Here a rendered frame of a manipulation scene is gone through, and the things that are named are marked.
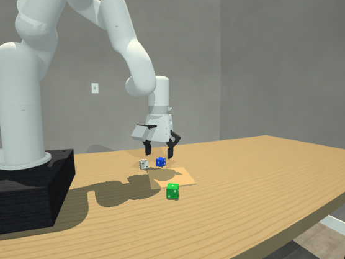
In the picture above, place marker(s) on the blue die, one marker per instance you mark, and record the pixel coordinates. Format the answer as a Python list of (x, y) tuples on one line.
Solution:
[(160, 161)]

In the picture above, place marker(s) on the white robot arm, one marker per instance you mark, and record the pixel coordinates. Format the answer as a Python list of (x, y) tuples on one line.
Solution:
[(20, 100)]

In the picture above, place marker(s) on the light orange flat mat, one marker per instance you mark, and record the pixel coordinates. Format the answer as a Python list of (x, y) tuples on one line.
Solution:
[(160, 178)]

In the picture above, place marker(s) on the white die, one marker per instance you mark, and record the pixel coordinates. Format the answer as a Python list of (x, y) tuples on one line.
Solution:
[(143, 163)]

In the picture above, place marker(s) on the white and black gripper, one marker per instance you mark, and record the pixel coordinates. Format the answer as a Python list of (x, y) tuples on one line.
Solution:
[(161, 133)]

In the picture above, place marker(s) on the green die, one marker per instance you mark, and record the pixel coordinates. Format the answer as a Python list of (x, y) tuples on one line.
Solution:
[(172, 191)]

